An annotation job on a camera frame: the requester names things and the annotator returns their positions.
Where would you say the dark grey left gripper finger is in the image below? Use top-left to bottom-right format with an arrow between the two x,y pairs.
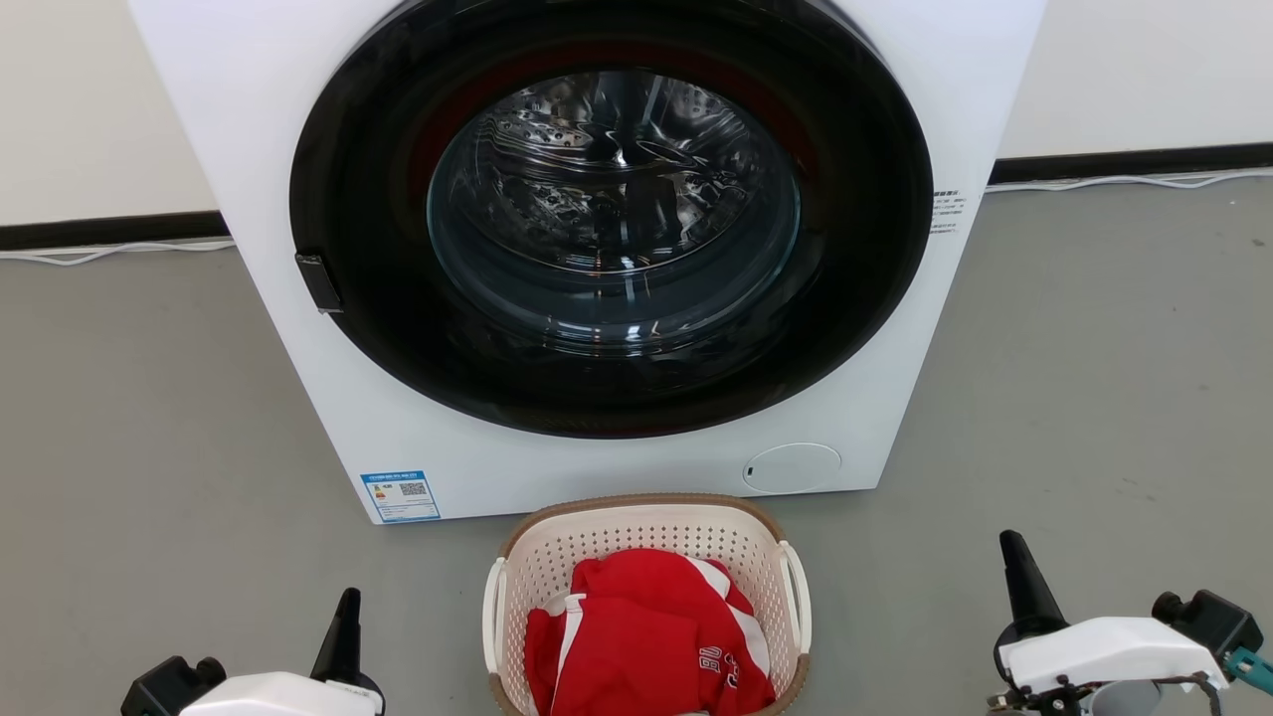
310,588 -> 365,687

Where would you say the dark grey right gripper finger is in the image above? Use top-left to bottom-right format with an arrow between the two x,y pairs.
999,530 -> 1071,642

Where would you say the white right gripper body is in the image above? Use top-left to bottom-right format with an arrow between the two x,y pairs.
992,616 -> 1230,697

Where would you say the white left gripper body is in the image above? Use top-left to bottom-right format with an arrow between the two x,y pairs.
179,671 -> 386,716

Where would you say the cream perforated laundry basket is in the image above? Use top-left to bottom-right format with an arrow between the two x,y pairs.
482,493 -> 813,716

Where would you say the blue energy label sticker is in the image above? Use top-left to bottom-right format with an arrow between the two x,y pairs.
360,470 -> 442,524

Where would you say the round white filter cover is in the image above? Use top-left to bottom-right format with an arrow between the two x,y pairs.
742,443 -> 842,494

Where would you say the red and white garment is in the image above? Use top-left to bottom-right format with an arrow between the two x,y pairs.
524,548 -> 777,716

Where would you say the black round washer door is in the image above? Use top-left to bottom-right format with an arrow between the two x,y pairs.
289,0 -> 935,440

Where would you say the black baseboard strip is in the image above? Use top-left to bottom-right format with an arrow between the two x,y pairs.
990,143 -> 1273,185
0,211 -> 230,252

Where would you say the white front-load washing machine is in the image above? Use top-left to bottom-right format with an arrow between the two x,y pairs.
127,0 -> 1047,525

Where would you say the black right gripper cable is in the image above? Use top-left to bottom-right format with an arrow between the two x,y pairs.
1159,674 -> 1226,716

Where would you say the black washer door handle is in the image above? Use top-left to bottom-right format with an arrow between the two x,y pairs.
294,253 -> 344,315

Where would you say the white floor cable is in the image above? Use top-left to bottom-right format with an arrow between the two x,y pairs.
987,167 -> 1273,193
0,239 -> 236,267

